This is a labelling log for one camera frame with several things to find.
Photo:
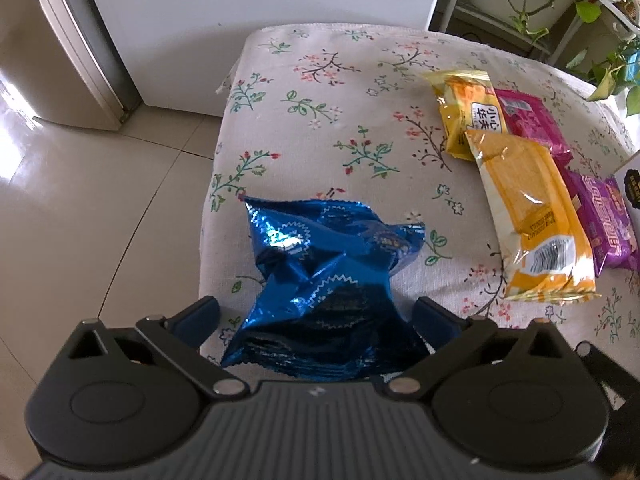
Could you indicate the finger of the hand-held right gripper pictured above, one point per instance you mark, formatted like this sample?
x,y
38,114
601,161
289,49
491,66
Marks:
x,y
607,385

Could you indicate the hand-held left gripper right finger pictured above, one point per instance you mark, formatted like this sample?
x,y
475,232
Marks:
x,y
434,321

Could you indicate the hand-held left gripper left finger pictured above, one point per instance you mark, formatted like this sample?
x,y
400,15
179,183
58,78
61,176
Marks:
x,y
200,314

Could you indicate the blue foil snack bag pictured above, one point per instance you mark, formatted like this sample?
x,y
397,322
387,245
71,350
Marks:
x,y
320,270

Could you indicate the long orange snack packet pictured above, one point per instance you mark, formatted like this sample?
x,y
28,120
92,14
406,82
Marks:
x,y
535,210

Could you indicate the purple snack packet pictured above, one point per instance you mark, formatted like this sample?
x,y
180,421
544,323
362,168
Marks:
x,y
610,220

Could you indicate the small yellow waffle packet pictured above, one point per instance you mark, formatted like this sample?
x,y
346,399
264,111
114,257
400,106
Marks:
x,y
460,110

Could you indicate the cardboard box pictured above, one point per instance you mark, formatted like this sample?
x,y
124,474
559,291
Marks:
x,y
631,172

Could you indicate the pink snack packet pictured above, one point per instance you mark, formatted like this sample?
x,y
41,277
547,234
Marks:
x,y
535,120

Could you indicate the floral table cloth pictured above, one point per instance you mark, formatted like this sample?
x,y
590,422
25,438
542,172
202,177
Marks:
x,y
350,110

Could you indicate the silver refrigerator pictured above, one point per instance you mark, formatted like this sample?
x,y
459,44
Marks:
x,y
75,60

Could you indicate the white chest freezer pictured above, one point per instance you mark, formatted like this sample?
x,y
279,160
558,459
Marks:
x,y
250,35

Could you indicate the green pothos plant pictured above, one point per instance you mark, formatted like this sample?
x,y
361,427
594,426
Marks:
x,y
615,75

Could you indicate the white metal plant rack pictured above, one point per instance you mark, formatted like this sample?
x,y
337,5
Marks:
x,y
452,2

